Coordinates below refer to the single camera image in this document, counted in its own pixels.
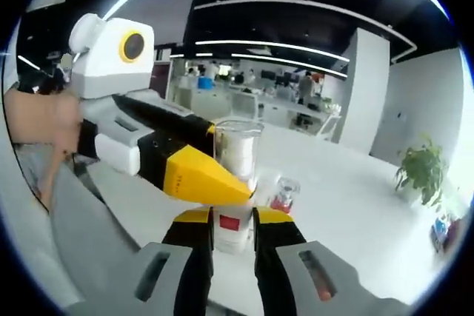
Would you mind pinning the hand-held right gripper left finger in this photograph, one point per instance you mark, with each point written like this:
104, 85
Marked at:
185, 264

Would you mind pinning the slim translucent skincare bottle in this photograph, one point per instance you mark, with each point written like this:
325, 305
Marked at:
237, 153

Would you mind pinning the blue bin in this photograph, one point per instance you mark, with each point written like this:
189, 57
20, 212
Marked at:
206, 83

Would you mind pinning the blue packet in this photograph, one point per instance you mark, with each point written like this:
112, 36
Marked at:
438, 231

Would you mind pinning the white pump bottle red collar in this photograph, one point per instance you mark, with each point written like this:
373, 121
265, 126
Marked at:
285, 197

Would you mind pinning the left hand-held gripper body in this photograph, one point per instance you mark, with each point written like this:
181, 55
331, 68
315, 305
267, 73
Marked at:
103, 68

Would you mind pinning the row of white office desks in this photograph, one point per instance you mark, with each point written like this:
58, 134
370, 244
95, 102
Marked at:
259, 105

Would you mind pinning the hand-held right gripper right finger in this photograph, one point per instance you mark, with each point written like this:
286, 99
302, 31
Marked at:
274, 264

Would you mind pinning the potted green plant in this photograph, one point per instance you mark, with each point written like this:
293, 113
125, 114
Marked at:
422, 171

